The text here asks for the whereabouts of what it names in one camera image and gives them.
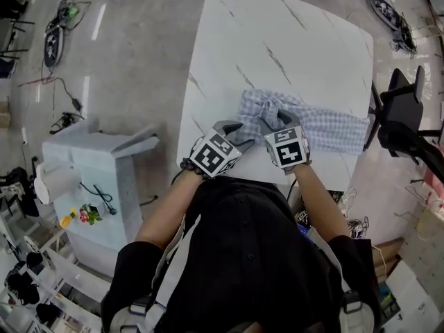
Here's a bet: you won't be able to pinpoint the white covered cabinet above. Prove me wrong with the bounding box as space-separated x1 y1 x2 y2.
41 116 160 278

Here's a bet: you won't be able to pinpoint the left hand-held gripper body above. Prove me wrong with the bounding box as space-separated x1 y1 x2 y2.
189 130 243 179

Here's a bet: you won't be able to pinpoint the black cable tangle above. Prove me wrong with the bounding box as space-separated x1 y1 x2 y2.
44 0 92 31
391 12 418 59

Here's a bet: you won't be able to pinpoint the pink chair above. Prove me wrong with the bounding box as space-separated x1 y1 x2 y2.
422 168 444 219

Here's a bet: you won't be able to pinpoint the yellow and green toy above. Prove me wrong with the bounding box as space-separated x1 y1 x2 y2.
59 203 103 230

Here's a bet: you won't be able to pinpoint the person's left forearm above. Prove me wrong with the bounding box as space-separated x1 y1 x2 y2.
135 171 206 252

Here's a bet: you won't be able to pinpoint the wooden bench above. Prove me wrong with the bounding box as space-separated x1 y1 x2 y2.
373 237 405 281

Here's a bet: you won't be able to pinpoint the person's right forearm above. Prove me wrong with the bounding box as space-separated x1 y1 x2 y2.
293 164 350 243

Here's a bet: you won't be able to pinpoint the grey shoulder strap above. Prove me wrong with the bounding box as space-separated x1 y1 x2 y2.
151 215 202 322
308 225 365 325

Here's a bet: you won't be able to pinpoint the dark bead bracelet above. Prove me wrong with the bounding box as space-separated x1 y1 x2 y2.
180 157 210 179

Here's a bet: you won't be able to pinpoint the white display shelf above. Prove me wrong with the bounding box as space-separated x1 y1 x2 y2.
0 220 112 333

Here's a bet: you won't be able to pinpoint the black power adapter cable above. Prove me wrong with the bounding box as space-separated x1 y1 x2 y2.
51 77 85 112

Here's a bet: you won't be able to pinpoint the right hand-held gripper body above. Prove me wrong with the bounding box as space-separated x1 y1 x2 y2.
264 126 312 176

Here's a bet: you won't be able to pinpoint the black office chair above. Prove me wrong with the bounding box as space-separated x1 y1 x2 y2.
362 66 444 187

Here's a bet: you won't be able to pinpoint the person's black shirt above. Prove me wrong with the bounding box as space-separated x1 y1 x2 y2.
100 177 382 333

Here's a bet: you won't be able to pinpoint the black cable bundle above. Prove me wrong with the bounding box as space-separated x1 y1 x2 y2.
50 112 85 135

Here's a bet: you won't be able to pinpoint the white low cabinet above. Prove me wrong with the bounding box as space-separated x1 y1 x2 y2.
384 260 442 333

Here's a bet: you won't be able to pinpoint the blue checked shirt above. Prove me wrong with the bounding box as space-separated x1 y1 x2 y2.
237 87 370 155

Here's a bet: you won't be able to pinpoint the black coiled cable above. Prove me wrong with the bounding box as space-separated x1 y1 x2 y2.
80 184 119 216

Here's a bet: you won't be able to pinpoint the white cable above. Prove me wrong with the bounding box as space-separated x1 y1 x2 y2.
341 185 359 219

